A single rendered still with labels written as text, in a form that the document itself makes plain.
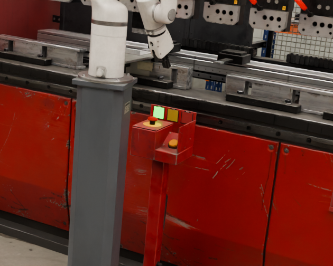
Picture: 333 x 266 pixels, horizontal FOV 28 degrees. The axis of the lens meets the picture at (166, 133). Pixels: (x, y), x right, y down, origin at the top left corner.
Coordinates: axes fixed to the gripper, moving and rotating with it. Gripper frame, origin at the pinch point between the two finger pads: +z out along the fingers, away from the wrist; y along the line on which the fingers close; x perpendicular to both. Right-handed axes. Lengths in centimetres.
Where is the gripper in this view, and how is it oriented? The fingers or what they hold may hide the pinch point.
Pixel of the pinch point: (166, 63)
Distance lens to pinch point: 276.5
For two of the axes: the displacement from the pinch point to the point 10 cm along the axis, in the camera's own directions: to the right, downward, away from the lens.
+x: -7.8, -2.0, 5.9
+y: 5.8, -6.0, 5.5
